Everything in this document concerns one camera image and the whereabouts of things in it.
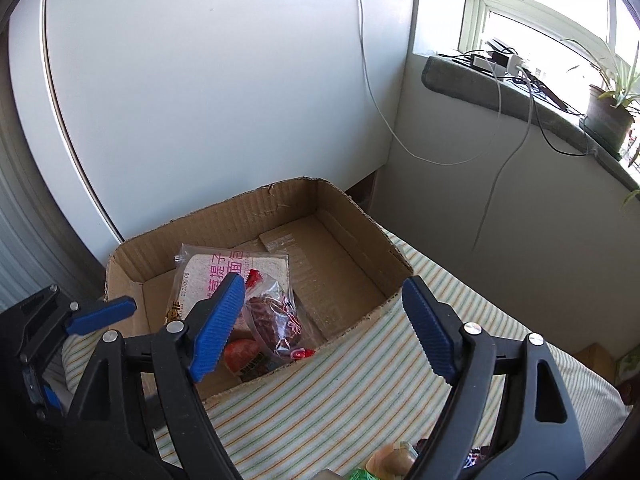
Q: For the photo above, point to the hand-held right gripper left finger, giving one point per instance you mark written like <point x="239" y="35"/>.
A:
<point x="217" y="327"/>

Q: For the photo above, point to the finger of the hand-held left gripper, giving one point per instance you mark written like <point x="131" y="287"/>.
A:
<point x="51" y="397"/>
<point x="102" y="312"/>

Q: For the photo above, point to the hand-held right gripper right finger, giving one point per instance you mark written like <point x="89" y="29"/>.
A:
<point x="430" y="330"/>

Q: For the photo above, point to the brown cardboard box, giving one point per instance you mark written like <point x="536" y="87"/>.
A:
<point x="345" y="280"/>

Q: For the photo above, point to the green snack packet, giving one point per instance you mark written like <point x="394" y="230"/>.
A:
<point x="362" y="475"/>

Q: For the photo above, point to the red sausage packet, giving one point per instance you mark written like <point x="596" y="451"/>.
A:
<point x="242" y="352"/>

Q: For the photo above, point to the clear packet of brown snack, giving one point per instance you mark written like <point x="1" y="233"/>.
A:
<point x="272" y="317"/>

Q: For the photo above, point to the clear bread slice packet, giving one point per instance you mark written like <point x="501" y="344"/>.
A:
<point x="205" y="272"/>

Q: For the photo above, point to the small red candy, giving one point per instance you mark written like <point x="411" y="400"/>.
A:
<point x="255" y="277"/>
<point x="301" y="354"/>

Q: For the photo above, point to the striped bed sheet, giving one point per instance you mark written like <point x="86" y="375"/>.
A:
<point x="360" y="395"/>

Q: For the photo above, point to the white ribbed radiator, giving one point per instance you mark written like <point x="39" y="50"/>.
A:
<point x="30" y="240"/>

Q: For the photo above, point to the beige snack packet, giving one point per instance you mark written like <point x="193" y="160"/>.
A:
<point x="392" y="460"/>

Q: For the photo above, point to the small cardboard box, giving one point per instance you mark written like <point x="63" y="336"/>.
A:
<point x="597" y="362"/>

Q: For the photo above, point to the white cabinet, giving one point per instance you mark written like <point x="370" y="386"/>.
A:
<point x="225" y="85"/>

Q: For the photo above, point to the grey stone windowsill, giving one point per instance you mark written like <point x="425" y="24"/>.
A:
<point x="460" y="77"/>

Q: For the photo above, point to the power strip with chargers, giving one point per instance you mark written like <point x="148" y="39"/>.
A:
<point x="502" y="62"/>

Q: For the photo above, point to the potted green plant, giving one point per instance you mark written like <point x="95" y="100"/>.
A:
<point x="607" y="115"/>

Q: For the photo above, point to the white window frame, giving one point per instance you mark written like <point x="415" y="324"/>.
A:
<point x="472" y="5"/>

